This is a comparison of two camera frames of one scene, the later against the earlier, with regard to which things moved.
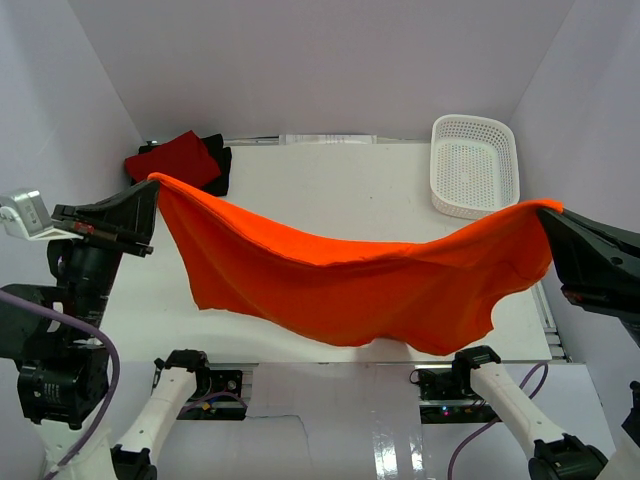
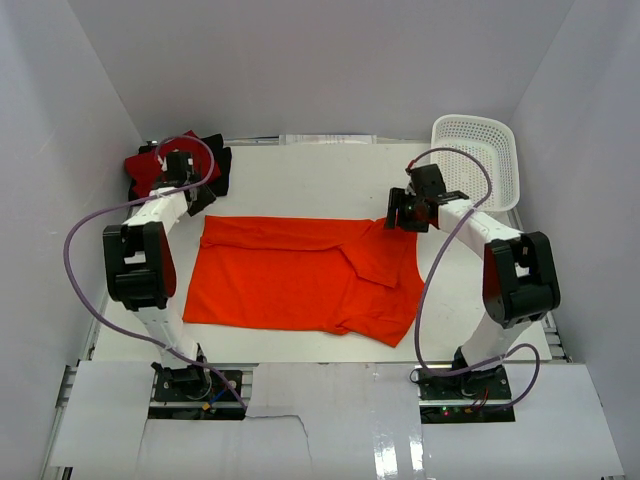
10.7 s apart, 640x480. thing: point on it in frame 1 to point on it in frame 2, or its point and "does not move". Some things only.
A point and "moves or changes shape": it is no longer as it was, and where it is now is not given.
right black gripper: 599,262 to 398,200
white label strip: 327,139 does not move
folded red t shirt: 184,157 does not move
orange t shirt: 424,297 moves or changes shape
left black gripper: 120,220 to 206,198
